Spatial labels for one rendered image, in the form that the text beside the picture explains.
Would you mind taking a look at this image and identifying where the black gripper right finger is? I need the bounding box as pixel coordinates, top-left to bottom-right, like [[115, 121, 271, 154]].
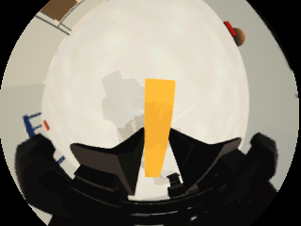
[[168, 127, 242, 191]]

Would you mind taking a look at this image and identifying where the orange bar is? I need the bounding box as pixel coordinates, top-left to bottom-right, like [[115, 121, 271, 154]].
[[144, 79, 176, 177], [44, 121, 50, 131]]

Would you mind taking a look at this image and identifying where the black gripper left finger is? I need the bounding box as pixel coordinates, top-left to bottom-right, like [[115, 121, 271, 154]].
[[71, 128, 146, 196]]

